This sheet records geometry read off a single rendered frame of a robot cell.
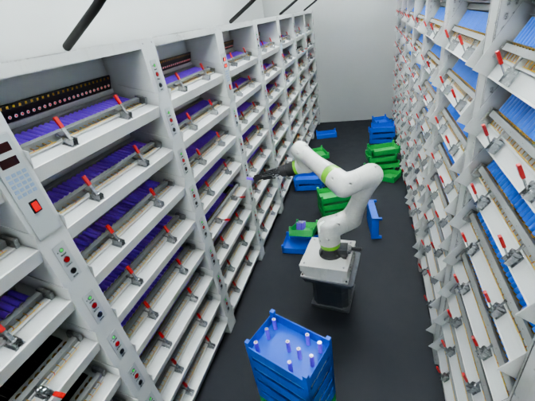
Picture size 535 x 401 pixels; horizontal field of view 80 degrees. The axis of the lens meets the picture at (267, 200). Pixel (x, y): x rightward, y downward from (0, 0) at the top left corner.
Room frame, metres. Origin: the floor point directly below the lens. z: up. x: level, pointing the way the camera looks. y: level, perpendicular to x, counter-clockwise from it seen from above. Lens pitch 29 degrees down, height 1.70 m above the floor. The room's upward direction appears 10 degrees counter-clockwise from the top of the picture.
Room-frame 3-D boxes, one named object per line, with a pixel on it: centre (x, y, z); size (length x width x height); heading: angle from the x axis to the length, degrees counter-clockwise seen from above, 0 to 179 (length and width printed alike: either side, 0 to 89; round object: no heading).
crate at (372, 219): (2.21, -0.87, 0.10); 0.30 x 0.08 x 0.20; 168
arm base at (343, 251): (1.53, -0.39, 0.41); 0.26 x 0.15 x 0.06; 68
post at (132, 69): (1.46, 0.45, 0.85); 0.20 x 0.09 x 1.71; 69
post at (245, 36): (2.77, -0.04, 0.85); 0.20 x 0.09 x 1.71; 69
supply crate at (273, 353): (0.85, 0.02, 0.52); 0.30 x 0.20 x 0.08; 49
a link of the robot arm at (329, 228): (1.55, -0.34, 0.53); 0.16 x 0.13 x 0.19; 110
